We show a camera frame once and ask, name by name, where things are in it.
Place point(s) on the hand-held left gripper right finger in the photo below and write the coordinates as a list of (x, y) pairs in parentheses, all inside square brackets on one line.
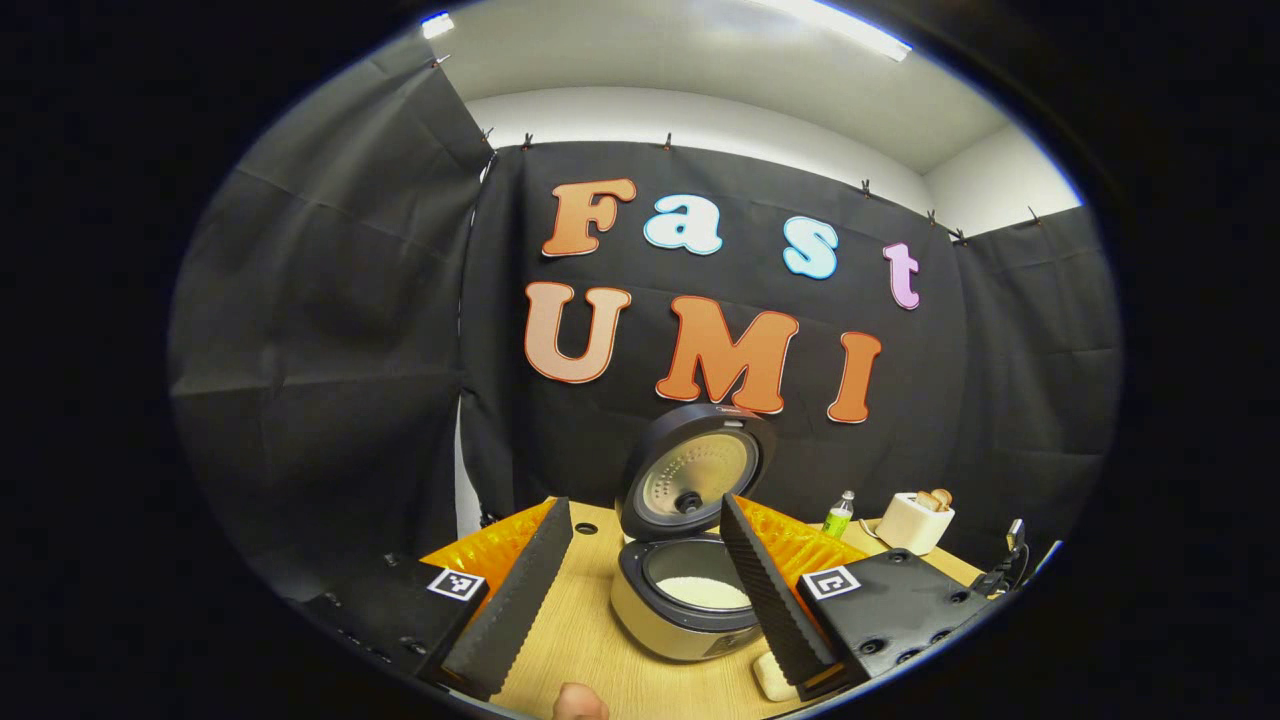
[(775, 610)]

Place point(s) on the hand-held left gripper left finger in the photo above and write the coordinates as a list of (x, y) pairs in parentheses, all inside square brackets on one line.
[(515, 610)]

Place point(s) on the white rice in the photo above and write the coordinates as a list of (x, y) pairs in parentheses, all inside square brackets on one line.
[(700, 592)]

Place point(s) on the dark grey rice cooker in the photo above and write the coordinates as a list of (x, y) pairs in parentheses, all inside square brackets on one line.
[(690, 470)]

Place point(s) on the green drink bottle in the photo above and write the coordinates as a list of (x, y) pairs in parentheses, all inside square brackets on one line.
[(838, 520)]

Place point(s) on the white toaster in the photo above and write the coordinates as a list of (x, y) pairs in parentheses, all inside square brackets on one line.
[(910, 525)]

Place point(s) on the toast bread slice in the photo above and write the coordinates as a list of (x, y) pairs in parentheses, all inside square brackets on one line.
[(943, 497), (927, 501)]

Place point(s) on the black backdrop cloth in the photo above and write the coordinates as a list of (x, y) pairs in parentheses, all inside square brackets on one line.
[(330, 330)]

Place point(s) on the ceiling light strip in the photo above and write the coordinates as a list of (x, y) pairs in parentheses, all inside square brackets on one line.
[(437, 24), (840, 25)]

